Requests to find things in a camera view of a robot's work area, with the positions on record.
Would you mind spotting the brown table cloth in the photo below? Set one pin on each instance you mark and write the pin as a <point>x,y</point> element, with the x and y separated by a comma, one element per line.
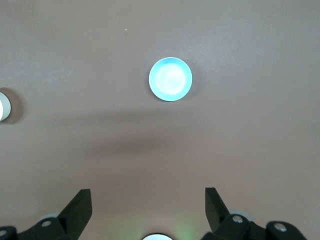
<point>225,125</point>

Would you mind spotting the blue bowl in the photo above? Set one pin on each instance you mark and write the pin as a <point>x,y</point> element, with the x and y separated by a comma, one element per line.
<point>170,79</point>

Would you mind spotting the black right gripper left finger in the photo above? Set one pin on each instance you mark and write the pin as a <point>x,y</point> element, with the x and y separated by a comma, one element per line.
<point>70,220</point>

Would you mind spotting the white bowl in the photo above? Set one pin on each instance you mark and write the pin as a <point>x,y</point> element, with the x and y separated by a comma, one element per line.
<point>5,107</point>

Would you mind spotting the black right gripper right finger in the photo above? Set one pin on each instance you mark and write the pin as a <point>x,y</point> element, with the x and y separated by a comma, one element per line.
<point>220,222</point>

